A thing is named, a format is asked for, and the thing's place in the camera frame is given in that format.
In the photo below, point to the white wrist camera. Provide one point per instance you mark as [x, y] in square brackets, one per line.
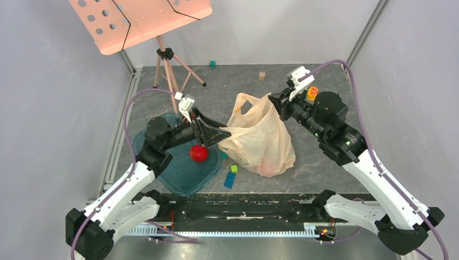
[299, 80]
[186, 103]

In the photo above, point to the small wooden cube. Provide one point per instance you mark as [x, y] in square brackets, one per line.
[262, 76]

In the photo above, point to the pink music stand desk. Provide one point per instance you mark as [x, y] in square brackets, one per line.
[117, 25]

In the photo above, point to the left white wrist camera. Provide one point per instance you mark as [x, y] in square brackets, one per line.
[186, 103]

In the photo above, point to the aluminium frame rail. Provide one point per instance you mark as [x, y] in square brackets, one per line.
[320, 233]

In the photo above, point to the yellow butterfly toy block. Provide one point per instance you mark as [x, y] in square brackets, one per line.
[312, 93]

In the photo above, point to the teal plastic tray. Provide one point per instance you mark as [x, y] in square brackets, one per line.
[172, 164]

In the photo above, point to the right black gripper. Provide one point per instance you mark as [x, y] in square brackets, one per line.
[284, 107]

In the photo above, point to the blue lego brick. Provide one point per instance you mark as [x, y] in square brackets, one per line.
[229, 181]

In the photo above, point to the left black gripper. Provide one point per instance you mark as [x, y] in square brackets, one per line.
[209, 132]

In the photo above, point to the translucent cream plastic bag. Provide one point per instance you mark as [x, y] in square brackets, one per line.
[259, 140]

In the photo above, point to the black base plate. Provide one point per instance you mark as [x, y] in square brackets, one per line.
[246, 212]

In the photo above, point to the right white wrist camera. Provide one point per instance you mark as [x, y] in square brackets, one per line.
[299, 80]

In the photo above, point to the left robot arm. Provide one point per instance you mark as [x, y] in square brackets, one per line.
[122, 186]

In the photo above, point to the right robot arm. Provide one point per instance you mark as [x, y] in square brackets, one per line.
[400, 221]

